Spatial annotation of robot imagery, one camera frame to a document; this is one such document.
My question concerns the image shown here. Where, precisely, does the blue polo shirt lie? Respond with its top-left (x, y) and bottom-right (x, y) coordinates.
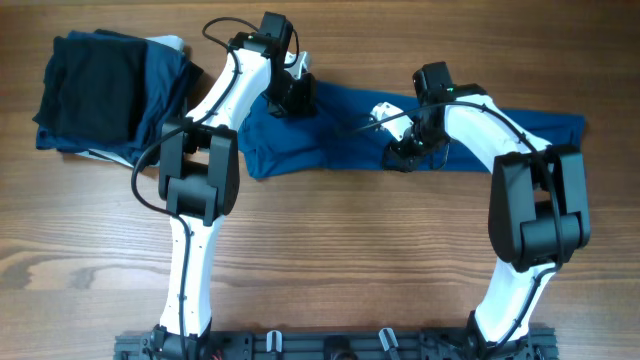
top-left (238, 82), bottom-right (586, 179)

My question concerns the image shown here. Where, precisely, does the black camera cable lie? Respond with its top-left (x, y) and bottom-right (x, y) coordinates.
top-left (334, 99), bottom-right (566, 351)
top-left (129, 16), bottom-right (301, 359)

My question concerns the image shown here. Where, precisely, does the navy folded garment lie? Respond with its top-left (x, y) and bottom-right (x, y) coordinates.
top-left (33, 29), bottom-right (202, 167)

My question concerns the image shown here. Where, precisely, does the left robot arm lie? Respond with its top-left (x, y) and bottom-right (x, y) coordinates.
top-left (139, 12), bottom-right (316, 359)

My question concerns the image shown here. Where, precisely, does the left black camera cable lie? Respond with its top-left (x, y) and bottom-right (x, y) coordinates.
top-left (129, 16), bottom-right (301, 359)

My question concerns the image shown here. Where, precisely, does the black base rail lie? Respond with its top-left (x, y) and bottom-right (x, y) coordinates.
top-left (113, 328), bottom-right (559, 360)

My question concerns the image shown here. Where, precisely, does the right black camera cable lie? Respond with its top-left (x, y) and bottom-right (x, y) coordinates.
top-left (334, 99), bottom-right (566, 351)

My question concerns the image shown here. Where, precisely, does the black folded garment on top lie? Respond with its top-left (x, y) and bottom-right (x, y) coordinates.
top-left (34, 37), bottom-right (147, 144)

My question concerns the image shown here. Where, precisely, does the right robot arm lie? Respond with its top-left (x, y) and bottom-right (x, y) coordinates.
top-left (370, 62), bottom-right (591, 359)

